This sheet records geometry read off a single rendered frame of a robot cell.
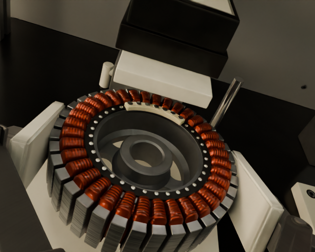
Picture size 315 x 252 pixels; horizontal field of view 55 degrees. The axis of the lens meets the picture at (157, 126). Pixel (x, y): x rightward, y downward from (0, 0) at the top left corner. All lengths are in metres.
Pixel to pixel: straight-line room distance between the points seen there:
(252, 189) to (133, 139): 0.07
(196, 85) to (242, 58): 0.25
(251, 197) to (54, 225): 0.13
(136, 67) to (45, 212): 0.11
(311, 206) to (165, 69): 0.20
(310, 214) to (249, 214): 0.16
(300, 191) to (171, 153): 0.16
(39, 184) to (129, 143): 0.08
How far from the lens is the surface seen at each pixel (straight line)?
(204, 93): 0.19
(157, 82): 0.18
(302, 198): 0.33
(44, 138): 0.16
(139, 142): 0.19
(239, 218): 0.18
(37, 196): 0.23
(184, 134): 0.20
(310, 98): 0.50
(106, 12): 0.41
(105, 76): 0.31
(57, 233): 0.22
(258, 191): 0.16
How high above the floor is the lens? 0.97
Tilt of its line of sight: 39 degrees down
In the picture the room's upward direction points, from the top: 22 degrees clockwise
